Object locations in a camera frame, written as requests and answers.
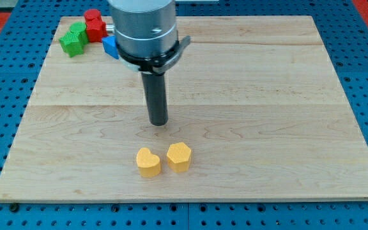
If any red cylinder block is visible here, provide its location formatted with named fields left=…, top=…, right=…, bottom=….
left=84, top=8, right=102, bottom=22

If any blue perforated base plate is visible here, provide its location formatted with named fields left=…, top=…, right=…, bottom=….
left=0, top=0, right=368, bottom=230

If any wooden board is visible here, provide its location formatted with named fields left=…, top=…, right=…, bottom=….
left=0, top=16, right=368, bottom=203

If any green star block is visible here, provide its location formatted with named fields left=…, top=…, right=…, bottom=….
left=59, top=32, right=84, bottom=58

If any yellow hexagon block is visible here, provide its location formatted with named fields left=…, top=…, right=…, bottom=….
left=167, top=142, right=192, bottom=173

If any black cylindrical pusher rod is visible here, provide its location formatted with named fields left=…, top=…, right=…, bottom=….
left=141, top=72, right=168, bottom=126

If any red star block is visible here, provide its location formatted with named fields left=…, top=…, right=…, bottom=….
left=86, top=19, right=108, bottom=43

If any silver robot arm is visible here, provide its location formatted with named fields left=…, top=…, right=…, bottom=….
left=108, top=0, right=191, bottom=75

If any green cylinder block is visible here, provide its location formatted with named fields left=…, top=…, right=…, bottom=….
left=70, top=22, right=89, bottom=45

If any yellow heart block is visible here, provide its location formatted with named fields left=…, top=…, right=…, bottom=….
left=136, top=148, right=162, bottom=178

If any blue triangle block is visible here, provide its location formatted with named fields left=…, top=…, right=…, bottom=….
left=102, top=36, right=119, bottom=59

